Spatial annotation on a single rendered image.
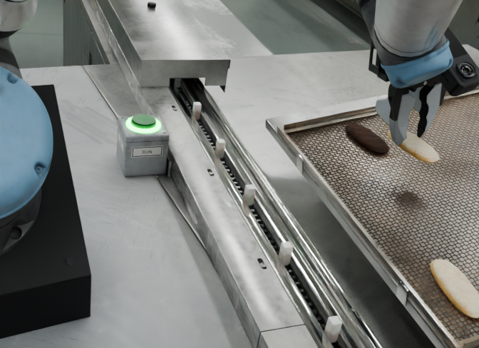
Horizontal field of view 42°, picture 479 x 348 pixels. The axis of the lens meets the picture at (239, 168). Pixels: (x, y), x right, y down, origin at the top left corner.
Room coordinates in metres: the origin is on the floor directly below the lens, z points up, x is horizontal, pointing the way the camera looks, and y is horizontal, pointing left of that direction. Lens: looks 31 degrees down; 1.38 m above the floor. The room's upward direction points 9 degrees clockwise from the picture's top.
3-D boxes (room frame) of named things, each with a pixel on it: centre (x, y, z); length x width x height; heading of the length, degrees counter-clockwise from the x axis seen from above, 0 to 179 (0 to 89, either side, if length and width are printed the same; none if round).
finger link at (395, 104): (0.82, -0.21, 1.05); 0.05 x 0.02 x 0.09; 123
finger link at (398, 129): (0.84, -0.20, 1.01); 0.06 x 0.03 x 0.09; 33
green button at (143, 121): (0.89, 0.16, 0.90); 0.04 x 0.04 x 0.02
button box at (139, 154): (0.89, 0.16, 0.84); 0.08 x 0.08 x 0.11; 25
